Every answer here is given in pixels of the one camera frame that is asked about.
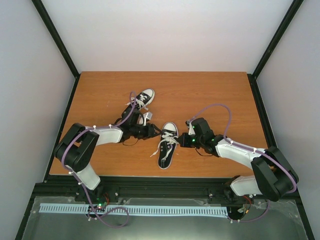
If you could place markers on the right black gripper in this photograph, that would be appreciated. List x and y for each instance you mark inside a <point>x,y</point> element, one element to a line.
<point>184,143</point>

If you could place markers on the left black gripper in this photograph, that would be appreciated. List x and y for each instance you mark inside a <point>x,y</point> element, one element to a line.
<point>150,132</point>

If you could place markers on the black canvas sneaker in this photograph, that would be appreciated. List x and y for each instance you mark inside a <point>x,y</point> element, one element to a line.
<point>148,91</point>
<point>170,127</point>

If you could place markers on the white lace of sneaker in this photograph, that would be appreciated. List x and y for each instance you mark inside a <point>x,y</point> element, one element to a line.
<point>141,101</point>
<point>169,138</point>

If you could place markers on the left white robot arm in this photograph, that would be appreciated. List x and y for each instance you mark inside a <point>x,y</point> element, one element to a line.
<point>76,148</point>

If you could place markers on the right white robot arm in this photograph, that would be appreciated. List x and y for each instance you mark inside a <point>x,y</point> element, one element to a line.
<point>272,177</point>

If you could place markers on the green lit circuit board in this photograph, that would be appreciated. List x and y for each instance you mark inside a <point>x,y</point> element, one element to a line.
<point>103,202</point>

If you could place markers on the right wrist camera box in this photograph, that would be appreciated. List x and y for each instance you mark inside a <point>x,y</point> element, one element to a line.
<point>191,131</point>

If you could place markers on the black aluminium frame rail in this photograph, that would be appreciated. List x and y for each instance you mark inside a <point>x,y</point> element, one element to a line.
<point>124,188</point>

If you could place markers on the light blue slotted cable duct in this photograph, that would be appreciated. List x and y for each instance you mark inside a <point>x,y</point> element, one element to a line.
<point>136,210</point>

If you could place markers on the left black frame post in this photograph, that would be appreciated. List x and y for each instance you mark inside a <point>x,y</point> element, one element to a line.
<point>46,19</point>

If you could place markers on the black frame post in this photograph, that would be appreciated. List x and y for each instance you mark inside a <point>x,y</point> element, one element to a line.
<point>284,24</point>
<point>46,19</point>

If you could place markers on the right black frame post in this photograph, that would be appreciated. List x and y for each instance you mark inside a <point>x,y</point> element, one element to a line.
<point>284,24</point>

